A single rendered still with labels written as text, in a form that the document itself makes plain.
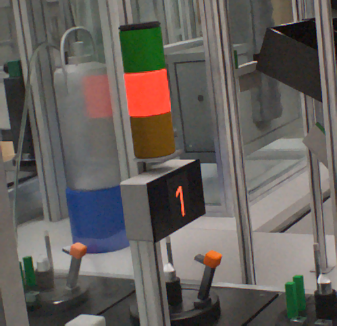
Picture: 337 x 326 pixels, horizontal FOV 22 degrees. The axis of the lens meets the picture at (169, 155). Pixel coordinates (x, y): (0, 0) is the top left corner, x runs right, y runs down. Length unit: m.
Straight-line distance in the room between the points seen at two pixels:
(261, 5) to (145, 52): 1.43
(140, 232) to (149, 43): 0.22
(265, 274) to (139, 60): 0.88
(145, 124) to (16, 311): 0.69
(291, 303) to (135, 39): 0.44
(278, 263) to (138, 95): 0.91
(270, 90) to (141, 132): 1.45
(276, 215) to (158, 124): 1.24
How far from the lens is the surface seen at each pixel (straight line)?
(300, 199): 2.37
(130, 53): 1.00
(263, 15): 2.42
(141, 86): 1.00
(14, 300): 0.34
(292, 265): 1.84
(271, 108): 2.44
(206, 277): 1.28
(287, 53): 1.40
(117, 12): 1.02
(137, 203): 1.00
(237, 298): 1.37
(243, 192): 1.44
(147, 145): 1.01
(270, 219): 2.19
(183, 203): 1.05
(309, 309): 1.25
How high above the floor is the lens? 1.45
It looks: 11 degrees down
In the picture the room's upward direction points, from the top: 7 degrees counter-clockwise
